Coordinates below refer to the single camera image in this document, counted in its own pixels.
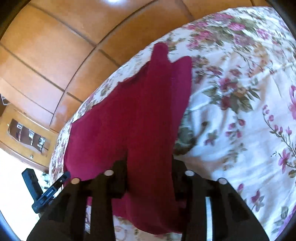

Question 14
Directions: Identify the wooden nightstand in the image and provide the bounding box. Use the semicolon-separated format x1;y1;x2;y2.
0;103;58;168

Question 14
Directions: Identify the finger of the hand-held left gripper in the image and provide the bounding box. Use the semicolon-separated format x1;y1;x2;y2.
22;169;44;200
32;171;71;214

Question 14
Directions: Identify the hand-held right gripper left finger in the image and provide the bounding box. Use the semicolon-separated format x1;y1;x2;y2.
26;159;129;241

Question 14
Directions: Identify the wooden wardrobe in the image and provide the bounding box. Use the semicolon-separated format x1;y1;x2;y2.
0;0;275;133

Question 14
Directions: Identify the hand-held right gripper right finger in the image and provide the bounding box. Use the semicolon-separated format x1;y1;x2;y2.
172;155;270;241

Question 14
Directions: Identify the floral bedspread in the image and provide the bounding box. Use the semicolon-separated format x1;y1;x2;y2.
48;7;296;241

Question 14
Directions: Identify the red knit garment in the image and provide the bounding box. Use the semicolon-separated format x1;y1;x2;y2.
63;42;193;235

